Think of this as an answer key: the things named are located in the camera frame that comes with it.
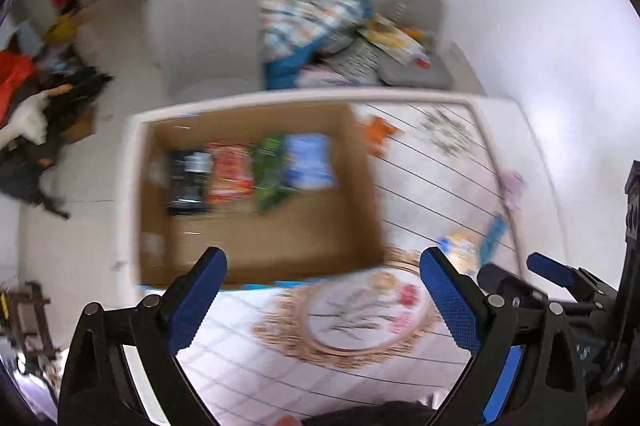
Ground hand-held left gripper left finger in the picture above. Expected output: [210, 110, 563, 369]
[57, 247, 228, 426]

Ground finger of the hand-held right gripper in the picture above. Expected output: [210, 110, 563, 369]
[526, 252, 618, 307]
[476, 262, 549, 307]

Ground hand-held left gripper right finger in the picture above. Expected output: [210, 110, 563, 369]
[419, 247, 589, 426]

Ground blue slim packet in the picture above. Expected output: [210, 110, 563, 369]
[479, 212, 510, 265]

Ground yellow and white packet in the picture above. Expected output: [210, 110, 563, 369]
[434, 228, 484, 277]

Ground pale lilac packet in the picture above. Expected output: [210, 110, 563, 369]
[502, 171, 529, 209]

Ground brown cardboard box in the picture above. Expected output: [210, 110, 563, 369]
[134, 102, 389, 291]

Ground orange snack packet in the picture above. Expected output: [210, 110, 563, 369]
[362, 116, 404, 157]

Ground white floral tablecloth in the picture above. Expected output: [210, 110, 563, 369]
[117, 88, 566, 426]

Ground black snack packet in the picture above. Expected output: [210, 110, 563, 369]
[165, 149, 214, 217]

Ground red snack packet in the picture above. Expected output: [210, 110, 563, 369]
[206, 143, 256, 205]

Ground green snack packet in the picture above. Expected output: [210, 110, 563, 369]
[252, 134, 292, 213]

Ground wooden stool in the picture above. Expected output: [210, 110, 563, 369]
[0, 280, 60, 363]

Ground light blue snack packet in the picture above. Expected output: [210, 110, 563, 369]
[282, 133, 335, 191]

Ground pile of dark clothes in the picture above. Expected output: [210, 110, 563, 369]
[0, 63, 115, 219]

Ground white plush toy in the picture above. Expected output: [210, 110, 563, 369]
[0, 92, 52, 147]

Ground blue cloth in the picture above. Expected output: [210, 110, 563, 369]
[264, 48, 313, 90]

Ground yellow flat package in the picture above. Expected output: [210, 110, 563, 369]
[366, 20, 432, 67]

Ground striped grey cloth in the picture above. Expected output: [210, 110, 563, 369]
[324, 40, 387, 82]

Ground grey armchair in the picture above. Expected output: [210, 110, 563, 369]
[142, 0, 267, 99]

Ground orange cloth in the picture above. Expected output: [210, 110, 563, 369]
[0, 50, 37, 119]

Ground yellow bag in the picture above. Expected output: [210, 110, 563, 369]
[44, 12, 87, 45]

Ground plaid blanket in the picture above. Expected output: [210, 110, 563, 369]
[244, 0, 374, 72]

